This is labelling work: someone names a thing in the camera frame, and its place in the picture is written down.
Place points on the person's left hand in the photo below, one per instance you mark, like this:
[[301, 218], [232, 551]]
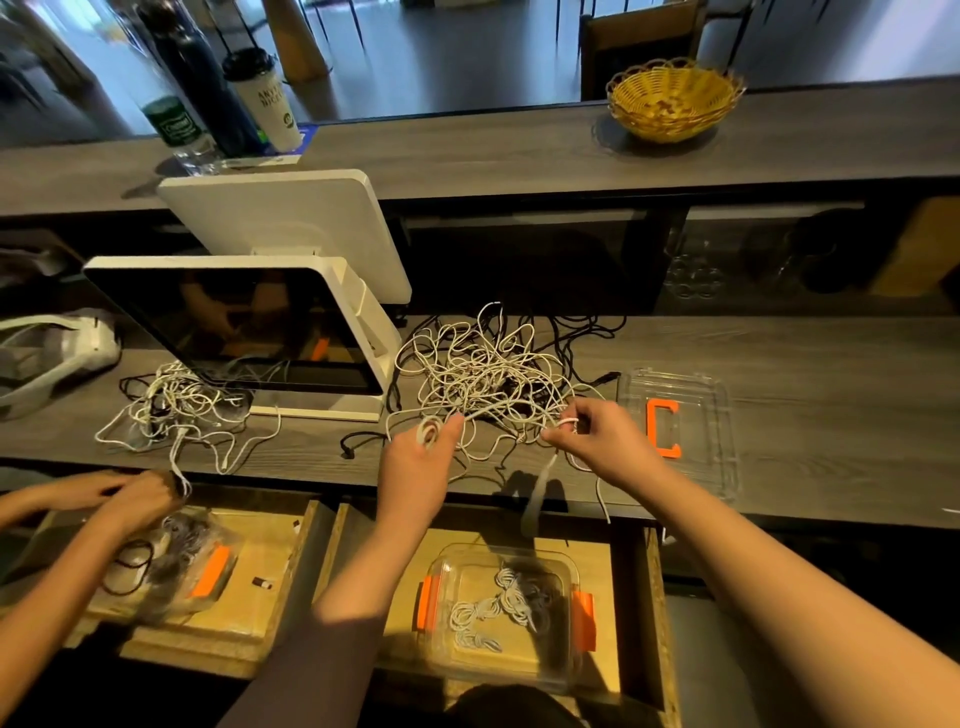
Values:
[[417, 483]]

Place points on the person's right hand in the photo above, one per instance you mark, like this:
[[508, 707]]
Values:
[[608, 443]]

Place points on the clear container drawer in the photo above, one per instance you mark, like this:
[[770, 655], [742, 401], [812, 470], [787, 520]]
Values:
[[450, 660], [188, 593]]

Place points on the another person's forearm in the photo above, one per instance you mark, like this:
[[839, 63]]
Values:
[[23, 507], [53, 623]]

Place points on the person's right forearm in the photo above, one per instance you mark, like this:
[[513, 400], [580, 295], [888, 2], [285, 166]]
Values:
[[825, 608]]

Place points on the person's left forearm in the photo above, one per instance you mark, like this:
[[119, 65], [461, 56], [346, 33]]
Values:
[[323, 638]]

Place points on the wooden drawer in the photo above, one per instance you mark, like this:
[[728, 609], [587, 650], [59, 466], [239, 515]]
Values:
[[293, 600], [645, 630]]

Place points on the white touchscreen monitor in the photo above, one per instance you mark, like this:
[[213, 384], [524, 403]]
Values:
[[225, 323]]

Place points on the white customer display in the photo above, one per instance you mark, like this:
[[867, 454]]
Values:
[[285, 233]]

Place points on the grey wooden bar counter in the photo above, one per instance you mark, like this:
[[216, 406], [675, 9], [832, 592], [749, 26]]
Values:
[[480, 150]]

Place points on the yellow woven basket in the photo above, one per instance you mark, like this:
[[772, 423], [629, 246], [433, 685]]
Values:
[[675, 102]]

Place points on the blue white notebook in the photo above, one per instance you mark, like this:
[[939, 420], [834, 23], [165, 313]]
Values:
[[306, 140]]

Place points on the white headset device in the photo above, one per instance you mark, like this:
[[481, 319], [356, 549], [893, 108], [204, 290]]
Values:
[[83, 342]]

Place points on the flat cardboard sheet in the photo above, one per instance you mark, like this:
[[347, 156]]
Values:
[[918, 248]]

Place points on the brown wooden chair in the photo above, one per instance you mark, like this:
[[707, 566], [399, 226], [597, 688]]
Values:
[[642, 45]]

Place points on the white paper coffee cup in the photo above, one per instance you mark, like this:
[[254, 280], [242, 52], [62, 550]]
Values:
[[263, 102]]

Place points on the clear plastic water bottle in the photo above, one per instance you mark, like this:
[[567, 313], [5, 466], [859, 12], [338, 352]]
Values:
[[177, 128]]

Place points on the black thermos bottle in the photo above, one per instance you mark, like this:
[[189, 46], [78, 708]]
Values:
[[203, 75]]

